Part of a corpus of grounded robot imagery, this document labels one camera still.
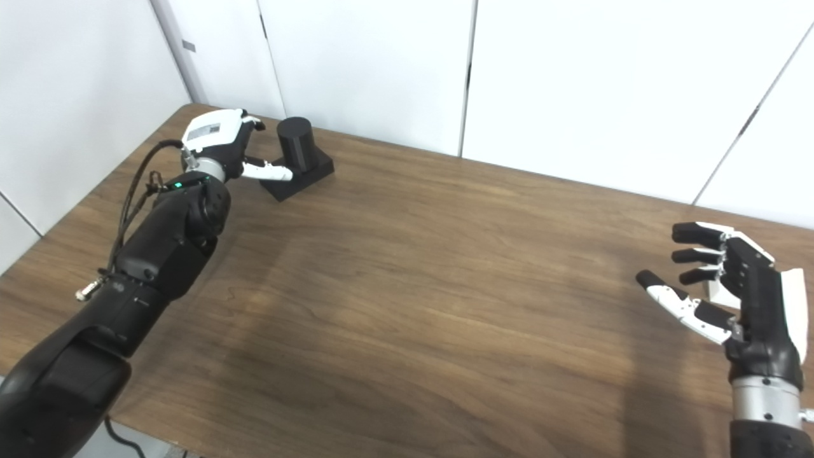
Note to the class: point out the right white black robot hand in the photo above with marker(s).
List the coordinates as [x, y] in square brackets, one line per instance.
[760, 305]

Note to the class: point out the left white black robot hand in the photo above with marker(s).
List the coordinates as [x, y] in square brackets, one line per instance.
[213, 133]

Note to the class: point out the black peg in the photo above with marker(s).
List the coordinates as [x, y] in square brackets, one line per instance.
[297, 149]

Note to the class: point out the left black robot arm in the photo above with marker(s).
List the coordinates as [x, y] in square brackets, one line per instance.
[159, 248]

